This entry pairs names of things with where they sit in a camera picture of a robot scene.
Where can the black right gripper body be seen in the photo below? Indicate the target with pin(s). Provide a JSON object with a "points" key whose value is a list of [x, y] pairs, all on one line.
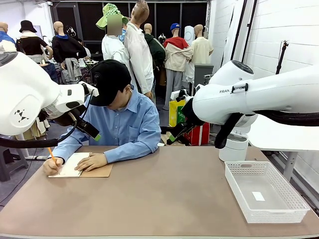
{"points": [[183, 129]]}

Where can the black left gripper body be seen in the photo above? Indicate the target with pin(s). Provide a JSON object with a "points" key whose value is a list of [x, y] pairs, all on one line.
{"points": [[87, 129]]}

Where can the spiral notebook kraft cover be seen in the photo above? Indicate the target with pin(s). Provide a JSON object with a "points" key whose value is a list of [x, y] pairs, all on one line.
{"points": [[99, 171]]}

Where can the yellow pencil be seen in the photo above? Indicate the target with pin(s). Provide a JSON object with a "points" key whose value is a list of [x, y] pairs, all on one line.
{"points": [[51, 154]]}

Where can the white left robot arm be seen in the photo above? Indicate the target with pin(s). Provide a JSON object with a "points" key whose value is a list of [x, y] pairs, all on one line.
{"points": [[25, 87]]}

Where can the person's right forearm blue sleeve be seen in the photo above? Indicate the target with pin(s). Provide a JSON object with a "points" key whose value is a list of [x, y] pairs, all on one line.
{"points": [[69, 149]]}

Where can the person's left forearm blue sleeve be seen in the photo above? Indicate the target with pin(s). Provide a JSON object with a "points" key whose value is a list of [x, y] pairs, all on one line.
{"points": [[132, 150]]}

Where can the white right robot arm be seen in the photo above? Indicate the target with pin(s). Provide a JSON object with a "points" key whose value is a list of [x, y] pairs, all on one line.
{"points": [[261, 94]]}

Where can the person's left hand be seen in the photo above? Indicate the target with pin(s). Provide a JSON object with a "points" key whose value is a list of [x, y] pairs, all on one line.
{"points": [[94, 160]]}

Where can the person's right hand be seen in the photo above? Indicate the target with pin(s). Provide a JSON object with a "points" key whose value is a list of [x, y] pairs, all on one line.
{"points": [[51, 166]]}

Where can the green recycling bag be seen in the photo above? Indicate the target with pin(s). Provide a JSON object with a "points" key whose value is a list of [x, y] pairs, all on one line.
{"points": [[180, 117]]}

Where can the black stand base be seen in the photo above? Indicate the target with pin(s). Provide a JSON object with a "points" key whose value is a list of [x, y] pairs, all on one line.
{"points": [[163, 129]]}

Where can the red recycling bag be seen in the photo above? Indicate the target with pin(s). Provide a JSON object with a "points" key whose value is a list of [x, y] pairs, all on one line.
{"points": [[199, 135]]}

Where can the yellow recycling bag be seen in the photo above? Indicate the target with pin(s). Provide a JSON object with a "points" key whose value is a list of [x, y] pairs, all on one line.
{"points": [[173, 112]]}

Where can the person's body blue shirt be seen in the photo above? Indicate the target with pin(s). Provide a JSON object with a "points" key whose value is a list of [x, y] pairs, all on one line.
{"points": [[124, 122]]}

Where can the white lidded trash can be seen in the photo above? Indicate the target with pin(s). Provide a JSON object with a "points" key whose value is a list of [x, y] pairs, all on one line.
{"points": [[233, 152]]}

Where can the beige cloth bundle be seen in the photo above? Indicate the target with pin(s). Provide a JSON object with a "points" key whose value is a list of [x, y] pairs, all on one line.
{"points": [[32, 132]]}

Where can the black baseball cap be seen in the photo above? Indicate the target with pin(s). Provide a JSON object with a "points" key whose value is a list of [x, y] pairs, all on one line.
{"points": [[112, 79]]}

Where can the grey cabinet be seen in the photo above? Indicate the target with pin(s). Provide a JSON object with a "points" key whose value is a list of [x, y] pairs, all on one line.
{"points": [[203, 72]]}

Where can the white desk leg base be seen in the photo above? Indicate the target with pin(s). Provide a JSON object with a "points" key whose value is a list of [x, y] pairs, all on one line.
{"points": [[32, 157]]}

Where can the mannequin blue cap red jacket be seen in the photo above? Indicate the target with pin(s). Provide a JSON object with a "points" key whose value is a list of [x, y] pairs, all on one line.
{"points": [[177, 54]]}

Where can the background person white shirt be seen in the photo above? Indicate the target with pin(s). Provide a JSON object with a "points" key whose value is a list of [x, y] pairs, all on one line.
{"points": [[86, 51]]}

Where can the grey plastic stool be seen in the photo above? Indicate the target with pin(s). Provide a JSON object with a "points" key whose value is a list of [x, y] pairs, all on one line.
{"points": [[12, 161]]}

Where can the mannequin cream shirt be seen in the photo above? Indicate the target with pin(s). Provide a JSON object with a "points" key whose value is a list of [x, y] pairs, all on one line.
{"points": [[202, 49]]}

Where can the mannequin black hoodie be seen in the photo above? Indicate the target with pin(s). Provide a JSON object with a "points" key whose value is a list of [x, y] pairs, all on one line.
{"points": [[66, 49]]}

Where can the mannequin dark green hoodie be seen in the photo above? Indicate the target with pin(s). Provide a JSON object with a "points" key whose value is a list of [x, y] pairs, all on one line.
{"points": [[155, 49]]}

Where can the figure green hat white shirt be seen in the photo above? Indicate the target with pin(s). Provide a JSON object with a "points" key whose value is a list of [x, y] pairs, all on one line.
{"points": [[112, 47]]}

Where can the tall mannequin white shirt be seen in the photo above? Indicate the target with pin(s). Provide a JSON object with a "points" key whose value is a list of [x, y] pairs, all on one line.
{"points": [[139, 49]]}

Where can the white oval panel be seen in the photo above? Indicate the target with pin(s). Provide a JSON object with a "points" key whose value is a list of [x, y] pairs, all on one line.
{"points": [[189, 35]]}

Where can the mannequin black bucket hat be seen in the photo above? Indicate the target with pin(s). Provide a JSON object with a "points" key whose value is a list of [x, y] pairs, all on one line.
{"points": [[31, 44]]}

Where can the large white side table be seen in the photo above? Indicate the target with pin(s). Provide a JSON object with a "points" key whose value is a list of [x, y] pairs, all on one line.
{"points": [[286, 139]]}

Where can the black tripod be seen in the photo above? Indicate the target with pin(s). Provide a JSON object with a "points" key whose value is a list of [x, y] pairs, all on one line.
{"points": [[281, 57]]}

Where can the mannequin blue white shirt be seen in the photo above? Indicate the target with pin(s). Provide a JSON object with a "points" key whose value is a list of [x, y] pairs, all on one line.
{"points": [[5, 37]]}

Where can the white perforated plastic basket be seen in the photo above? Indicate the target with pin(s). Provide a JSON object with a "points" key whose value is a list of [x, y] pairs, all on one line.
{"points": [[286, 214]]}

